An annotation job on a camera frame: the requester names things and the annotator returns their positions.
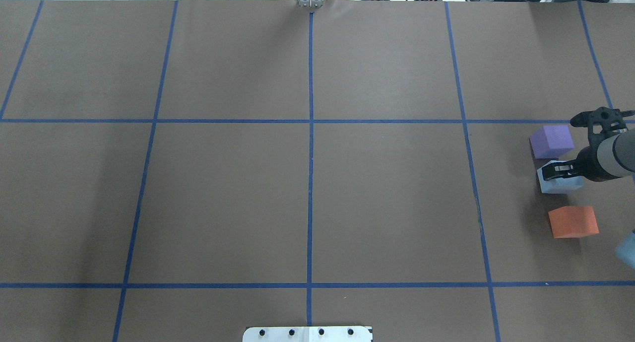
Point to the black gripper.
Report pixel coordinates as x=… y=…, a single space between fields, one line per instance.
x=588 y=164

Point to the light blue foam block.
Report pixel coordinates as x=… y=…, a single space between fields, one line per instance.
x=558 y=185

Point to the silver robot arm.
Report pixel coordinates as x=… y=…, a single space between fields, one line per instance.
x=610 y=154

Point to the purple foam block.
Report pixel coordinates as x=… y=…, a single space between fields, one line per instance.
x=551 y=142

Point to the orange foam block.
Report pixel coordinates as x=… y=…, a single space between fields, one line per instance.
x=573 y=222

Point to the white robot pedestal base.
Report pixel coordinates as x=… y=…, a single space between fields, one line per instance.
x=309 y=334

